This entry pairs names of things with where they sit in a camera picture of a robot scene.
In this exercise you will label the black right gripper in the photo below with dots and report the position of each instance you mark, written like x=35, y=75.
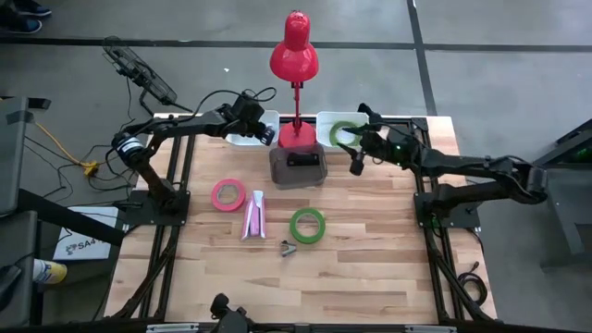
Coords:
x=377, y=143

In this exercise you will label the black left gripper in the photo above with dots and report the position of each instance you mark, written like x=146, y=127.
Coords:
x=240, y=126

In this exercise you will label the green tape roll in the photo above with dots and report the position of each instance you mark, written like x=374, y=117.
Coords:
x=292, y=226
x=332, y=134

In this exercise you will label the black stapler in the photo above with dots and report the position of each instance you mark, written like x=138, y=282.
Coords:
x=303, y=159

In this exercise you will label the red tape roll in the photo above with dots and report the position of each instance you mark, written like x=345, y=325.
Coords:
x=215, y=196

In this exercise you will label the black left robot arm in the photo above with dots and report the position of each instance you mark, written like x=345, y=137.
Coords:
x=185, y=124

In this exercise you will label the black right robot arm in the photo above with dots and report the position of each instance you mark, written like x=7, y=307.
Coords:
x=462, y=164

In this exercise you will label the pink white stapler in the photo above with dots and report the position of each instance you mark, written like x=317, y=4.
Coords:
x=254, y=217

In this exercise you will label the white plastic bin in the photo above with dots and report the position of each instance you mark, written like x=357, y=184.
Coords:
x=324, y=122
x=242, y=139

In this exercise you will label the grey translucent plastic bin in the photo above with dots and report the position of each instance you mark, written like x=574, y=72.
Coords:
x=282, y=178

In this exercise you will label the red desk lamp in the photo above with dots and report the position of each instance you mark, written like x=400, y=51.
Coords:
x=294, y=55

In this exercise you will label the white printed paper sign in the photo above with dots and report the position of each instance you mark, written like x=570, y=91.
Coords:
x=88, y=231

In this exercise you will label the dark grey equipment stand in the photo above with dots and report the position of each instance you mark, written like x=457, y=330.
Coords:
x=569, y=194

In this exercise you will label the dark grey equipment cart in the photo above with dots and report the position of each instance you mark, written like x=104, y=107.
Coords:
x=14, y=162

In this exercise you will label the white yellow bottle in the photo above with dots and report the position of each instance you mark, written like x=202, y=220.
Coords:
x=51, y=272

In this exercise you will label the person's shoe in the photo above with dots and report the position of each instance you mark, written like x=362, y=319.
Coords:
x=34, y=9
x=23, y=24

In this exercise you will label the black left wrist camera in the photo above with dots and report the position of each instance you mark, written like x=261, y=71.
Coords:
x=247, y=108

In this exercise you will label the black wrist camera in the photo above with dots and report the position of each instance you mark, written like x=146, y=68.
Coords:
x=398, y=141
x=247, y=108

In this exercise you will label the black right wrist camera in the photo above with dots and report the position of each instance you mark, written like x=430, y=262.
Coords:
x=398, y=141

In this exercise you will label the black aluminium table frame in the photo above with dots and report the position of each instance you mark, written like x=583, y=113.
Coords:
x=176, y=162

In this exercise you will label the black table-level camera mount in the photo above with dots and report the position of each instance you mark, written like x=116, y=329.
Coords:
x=229, y=316

